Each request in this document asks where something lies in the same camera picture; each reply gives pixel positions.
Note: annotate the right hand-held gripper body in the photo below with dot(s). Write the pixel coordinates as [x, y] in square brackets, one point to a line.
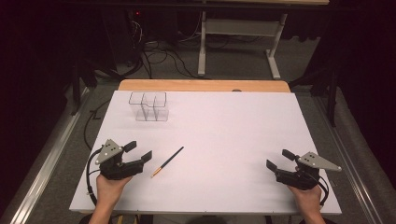
[314, 161]

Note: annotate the person's right hand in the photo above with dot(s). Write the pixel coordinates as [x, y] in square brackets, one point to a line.
[306, 199]

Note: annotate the metal floor rail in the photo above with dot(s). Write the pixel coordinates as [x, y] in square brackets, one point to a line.
[46, 174]
[348, 165]

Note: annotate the white metal desk frame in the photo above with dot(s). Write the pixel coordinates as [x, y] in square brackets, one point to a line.
[239, 27]

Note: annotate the clear acrylic organizer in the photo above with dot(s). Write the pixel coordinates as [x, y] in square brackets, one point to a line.
[149, 107]

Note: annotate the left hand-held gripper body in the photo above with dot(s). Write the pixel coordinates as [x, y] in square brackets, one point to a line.
[109, 151]

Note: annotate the white table board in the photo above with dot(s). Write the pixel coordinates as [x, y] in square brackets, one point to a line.
[218, 140]

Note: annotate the black metal stand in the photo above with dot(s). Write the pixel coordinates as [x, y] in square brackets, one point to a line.
[332, 93]
[76, 84]

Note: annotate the thin black paintbrush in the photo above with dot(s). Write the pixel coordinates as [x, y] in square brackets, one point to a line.
[168, 161]

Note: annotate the wooden table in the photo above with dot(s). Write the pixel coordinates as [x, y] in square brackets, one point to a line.
[202, 85]

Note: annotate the black device with red light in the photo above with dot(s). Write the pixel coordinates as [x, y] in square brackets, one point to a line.
[137, 13]

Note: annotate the person's left hand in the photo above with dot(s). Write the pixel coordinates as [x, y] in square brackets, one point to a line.
[109, 188]

